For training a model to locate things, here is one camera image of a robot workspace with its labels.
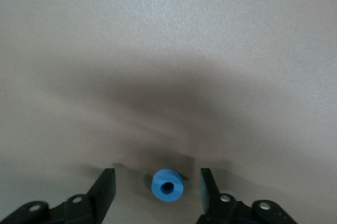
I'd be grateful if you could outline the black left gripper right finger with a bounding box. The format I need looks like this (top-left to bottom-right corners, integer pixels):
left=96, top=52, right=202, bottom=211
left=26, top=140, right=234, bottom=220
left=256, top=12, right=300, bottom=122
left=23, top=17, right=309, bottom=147
left=196, top=167, right=300, bottom=224

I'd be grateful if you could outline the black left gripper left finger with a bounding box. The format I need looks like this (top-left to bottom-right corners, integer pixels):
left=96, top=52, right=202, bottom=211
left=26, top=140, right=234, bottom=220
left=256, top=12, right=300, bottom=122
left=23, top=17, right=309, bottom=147
left=0, top=168, right=116, bottom=224

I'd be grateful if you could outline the blue foam letter o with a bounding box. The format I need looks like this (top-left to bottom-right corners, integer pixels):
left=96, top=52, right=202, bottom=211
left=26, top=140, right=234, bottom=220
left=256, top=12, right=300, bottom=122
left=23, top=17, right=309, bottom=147
left=151, top=168, right=185, bottom=203

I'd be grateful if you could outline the brown table cover sheet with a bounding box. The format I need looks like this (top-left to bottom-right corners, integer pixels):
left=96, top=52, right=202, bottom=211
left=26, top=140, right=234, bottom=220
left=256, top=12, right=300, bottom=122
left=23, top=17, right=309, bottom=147
left=0, top=0, right=337, bottom=224

